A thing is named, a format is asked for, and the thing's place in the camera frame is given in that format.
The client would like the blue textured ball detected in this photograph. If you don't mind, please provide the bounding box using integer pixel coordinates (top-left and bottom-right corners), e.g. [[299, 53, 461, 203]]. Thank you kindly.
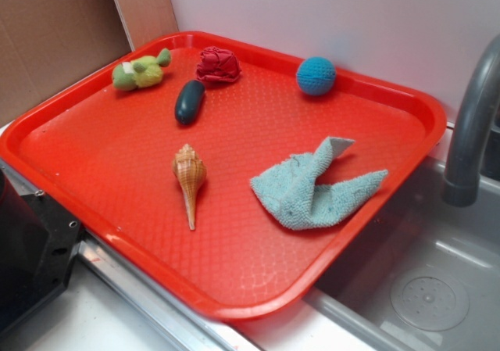
[[296, 56, 337, 96]]

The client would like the red plastic tray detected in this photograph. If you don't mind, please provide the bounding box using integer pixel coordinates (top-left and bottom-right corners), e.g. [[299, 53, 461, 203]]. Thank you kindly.
[[1, 32, 446, 322]]

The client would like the light blue microfiber cloth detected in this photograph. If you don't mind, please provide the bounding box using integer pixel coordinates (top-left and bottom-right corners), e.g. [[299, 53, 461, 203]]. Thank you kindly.
[[250, 137, 388, 231]]

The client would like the orange spiral seashell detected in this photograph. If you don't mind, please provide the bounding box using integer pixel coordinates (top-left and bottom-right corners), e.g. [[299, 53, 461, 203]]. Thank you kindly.
[[172, 144, 207, 231]]

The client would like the dark teal oval object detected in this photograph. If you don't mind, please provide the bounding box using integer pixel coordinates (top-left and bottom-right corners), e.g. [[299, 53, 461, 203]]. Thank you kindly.
[[174, 80, 205, 125]]

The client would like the crumpled red cloth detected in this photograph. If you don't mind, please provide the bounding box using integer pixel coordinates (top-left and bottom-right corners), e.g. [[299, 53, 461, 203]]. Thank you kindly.
[[195, 46, 241, 83]]

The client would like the green plush toy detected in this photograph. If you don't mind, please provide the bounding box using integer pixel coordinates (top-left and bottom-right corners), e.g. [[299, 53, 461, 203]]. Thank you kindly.
[[112, 48, 172, 91]]

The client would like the grey plastic sink basin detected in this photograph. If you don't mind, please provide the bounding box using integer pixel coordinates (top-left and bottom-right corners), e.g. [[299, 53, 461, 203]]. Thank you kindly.
[[305, 159, 499, 350]]

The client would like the grey faucet spout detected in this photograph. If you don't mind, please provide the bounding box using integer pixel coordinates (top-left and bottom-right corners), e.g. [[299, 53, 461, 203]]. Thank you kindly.
[[441, 37, 499, 207]]

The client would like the brown cardboard panel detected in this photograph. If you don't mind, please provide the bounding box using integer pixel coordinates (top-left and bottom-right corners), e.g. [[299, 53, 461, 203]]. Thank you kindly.
[[1, 0, 177, 125]]

